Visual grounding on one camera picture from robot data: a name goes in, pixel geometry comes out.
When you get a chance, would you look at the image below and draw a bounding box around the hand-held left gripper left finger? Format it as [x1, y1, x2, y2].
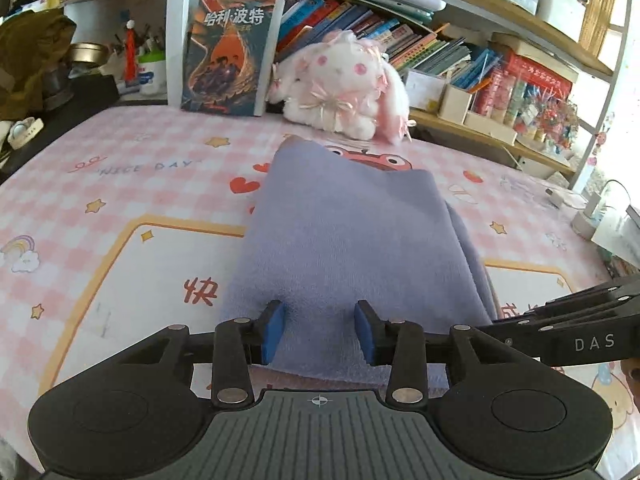
[117, 300, 288, 408]

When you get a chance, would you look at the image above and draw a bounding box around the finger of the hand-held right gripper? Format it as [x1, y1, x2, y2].
[545, 279, 640, 313]
[477, 302, 640, 348]

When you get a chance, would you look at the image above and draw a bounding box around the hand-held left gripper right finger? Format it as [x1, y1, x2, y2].
[354, 300, 531, 408]

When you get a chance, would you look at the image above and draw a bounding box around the purple and pink sweater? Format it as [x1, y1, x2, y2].
[220, 135, 501, 391]

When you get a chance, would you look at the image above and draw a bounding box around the white charging stand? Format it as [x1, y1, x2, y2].
[572, 192, 608, 241]

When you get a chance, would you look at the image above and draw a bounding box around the pink figure sticker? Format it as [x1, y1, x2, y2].
[587, 127, 608, 166]

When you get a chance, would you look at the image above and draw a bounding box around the pink checked desk mat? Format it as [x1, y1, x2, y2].
[0, 105, 640, 480]

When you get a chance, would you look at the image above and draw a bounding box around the white flat tray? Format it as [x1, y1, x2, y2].
[465, 110, 518, 145]

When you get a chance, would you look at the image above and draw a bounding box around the red boxed book set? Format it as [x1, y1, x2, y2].
[502, 50, 573, 101]

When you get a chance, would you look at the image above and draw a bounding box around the white pen holder box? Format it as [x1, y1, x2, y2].
[440, 84, 473, 123]

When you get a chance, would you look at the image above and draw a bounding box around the white desk calendar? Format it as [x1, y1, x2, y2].
[402, 69, 446, 113]

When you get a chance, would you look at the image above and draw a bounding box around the beige book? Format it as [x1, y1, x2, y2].
[492, 32, 581, 83]

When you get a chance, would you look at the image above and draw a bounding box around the white pink plush bunny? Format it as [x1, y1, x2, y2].
[267, 30, 418, 143]

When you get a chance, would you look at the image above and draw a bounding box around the dark illustrated book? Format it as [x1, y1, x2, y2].
[180, 0, 286, 117]

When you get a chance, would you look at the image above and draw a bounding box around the woven basket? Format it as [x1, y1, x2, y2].
[580, 0, 618, 58]

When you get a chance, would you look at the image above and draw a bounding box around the white jar with green lid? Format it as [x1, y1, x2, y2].
[137, 50, 168, 98]

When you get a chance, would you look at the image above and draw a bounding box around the white storage box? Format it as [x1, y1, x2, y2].
[537, 0, 587, 41]

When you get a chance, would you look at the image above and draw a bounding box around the black box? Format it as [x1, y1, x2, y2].
[0, 75, 121, 181]

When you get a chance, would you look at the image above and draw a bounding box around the red tassel ornament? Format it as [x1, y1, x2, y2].
[124, 20, 138, 86]

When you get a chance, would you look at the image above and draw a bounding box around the white shelf unit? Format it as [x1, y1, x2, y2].
[165, 0, 633, 193]

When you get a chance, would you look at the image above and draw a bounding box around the row of colourful books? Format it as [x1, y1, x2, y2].
[275, 0, 503, 93]

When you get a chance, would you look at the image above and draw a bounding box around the white wrist watch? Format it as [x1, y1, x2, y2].
[7, 116, 43, 150]

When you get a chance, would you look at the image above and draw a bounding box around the dark metal pot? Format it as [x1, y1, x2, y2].
[42, 67, 76, 111]

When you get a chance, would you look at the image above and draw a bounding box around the metal bowl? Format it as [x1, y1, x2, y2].
[65, 42, 111, 68]

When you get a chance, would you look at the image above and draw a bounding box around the olive cloth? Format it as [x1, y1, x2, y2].
[0, 12, 76, 121]

